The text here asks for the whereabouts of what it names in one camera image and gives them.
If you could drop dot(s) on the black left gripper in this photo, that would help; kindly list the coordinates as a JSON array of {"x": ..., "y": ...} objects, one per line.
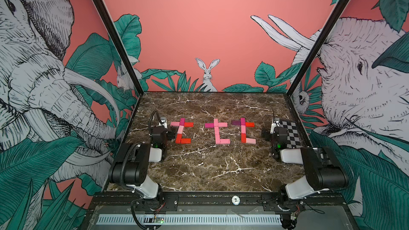
[{"x": 170, "y": 134}]

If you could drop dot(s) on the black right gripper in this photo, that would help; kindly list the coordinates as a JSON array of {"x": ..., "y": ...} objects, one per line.
[{"x": 268, "y": 137}]

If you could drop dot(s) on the pink row block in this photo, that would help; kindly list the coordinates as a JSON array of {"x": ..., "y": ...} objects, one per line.
[
  {"x": 216, "y": 129},
  {"x": 225, "y": 141},
  {"x": 217, "y": 139},
  {"x": 250, "y": 141}
]

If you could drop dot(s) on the pink block top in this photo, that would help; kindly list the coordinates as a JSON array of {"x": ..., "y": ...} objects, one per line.
[{"x": 222, "y": 124}]

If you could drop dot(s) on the red row block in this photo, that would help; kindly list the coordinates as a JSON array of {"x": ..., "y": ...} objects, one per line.
[
  {"x": 243, "y": 138},
  {"x": 185, "y": 140}
]

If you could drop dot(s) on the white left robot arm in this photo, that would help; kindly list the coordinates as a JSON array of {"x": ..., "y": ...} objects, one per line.
[{"x": 130, "y": 167}]

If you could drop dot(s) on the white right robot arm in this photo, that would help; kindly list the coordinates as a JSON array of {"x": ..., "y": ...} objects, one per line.
[{"x": 323, "y": 171}]

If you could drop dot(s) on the checkerboard calibration plate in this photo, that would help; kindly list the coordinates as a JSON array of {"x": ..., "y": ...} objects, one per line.
[{"x": 293, "y": 138}]

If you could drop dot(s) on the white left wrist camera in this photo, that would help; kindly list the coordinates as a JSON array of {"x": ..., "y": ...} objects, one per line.
[{"x": 163, "y": 122}]

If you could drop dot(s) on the black front frame rail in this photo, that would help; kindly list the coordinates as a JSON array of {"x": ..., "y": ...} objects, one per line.
[{"x": 175, "y": 200}]

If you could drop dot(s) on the white slotted cable duct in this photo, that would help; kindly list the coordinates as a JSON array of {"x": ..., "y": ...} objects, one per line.
[{"x": 189, "y": 219}]

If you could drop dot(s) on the black left corner frame post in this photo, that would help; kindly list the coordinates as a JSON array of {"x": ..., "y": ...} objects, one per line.
[{"x": 113, "y": 34}]

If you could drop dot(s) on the black corner frame post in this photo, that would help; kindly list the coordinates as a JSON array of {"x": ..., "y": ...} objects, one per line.
[
  {"x": 113, "y": 34},
  {"x": 325, "y": 32}
]

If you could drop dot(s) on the black right corner frame post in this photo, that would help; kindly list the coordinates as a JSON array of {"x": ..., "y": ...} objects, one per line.
[{"x": 325, "y": 32}]

